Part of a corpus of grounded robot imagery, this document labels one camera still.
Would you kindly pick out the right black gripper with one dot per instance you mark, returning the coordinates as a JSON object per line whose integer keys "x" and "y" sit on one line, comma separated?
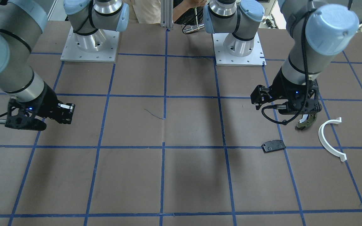
{"x": 47, "y": 99}

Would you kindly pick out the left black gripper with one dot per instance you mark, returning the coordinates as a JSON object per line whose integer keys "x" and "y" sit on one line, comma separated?
{"x": 280, "y": 87}

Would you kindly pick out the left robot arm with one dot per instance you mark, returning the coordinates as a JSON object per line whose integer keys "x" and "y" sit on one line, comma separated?
{"x": 321, "y": 29}

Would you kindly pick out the black brake pad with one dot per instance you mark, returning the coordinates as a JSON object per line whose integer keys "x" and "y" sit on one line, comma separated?
{"x": 274, "y": 145}

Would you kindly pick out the green brake shoe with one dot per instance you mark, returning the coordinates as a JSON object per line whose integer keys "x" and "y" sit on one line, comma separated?
{"x": 307, "y": 121}

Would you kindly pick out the seated person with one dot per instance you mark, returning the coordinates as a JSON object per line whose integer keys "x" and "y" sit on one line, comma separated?
{"x": 149, "y": 11}

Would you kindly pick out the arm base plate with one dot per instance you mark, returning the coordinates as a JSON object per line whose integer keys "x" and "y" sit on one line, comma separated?
{"x": 98, "y": 47}
{"x": 230, "y": 51}

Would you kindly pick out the white curved plastic bracket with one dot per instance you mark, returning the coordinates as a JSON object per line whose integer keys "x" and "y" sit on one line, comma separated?
{"x": 326, "y": 144}

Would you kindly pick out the metal handle tool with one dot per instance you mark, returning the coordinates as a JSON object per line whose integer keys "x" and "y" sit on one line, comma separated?
{"x": 193, "y": 29}

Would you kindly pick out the aluminium frame post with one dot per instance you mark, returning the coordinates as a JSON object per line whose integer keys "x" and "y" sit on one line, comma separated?
{"x": 167, "y": 14}

